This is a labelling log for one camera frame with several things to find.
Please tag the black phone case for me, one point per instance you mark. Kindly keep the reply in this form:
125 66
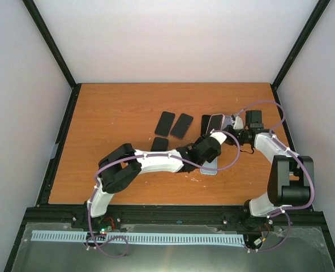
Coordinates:
206 128

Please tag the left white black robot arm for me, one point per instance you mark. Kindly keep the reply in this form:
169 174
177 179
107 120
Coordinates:
117 170

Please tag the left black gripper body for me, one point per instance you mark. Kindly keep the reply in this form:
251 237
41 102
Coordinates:
210 159

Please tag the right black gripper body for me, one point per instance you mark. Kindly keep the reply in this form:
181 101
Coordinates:
230 140

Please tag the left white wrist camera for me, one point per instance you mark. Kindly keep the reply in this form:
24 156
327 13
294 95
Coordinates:
218 136

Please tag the left black frame post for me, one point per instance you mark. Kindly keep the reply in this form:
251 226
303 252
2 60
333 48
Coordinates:
50 42

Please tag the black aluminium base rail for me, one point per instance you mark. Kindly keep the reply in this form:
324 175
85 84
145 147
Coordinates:
228 218

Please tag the right black frame post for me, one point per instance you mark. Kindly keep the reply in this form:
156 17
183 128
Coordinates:
309 26

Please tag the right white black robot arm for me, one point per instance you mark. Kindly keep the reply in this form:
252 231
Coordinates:
290 184

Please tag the light blue slotted cable duct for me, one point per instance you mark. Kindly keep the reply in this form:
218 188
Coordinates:
141 238

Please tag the black smartphone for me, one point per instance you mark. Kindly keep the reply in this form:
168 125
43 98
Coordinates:
181 126
160 144

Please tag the phone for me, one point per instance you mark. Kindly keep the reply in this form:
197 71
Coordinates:
215 123
210 168
228 121

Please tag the metal sheet front panel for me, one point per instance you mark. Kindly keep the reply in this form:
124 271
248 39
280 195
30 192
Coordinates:
295 249

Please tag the black frame post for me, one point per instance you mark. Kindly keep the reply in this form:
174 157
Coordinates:
309 26
50 42

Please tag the blue smartphone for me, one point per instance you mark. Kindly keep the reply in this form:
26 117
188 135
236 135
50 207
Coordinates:
164 124

